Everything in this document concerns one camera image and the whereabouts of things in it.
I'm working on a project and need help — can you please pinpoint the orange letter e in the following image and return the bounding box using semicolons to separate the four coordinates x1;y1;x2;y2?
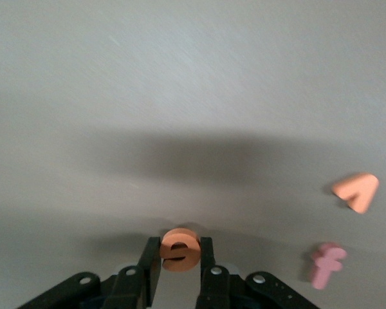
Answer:
159;227;202;274

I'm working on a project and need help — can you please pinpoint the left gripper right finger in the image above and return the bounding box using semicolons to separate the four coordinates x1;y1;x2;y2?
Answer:
195;237;321;309

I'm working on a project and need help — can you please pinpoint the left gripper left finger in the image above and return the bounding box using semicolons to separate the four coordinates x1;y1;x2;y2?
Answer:
17;237;164;309

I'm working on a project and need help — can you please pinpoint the orange letter v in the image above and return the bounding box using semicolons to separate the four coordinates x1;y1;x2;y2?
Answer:
331;173;380;215

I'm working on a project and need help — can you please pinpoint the pink-red letter f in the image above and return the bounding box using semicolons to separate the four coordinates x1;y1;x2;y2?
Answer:
309;243;347;290

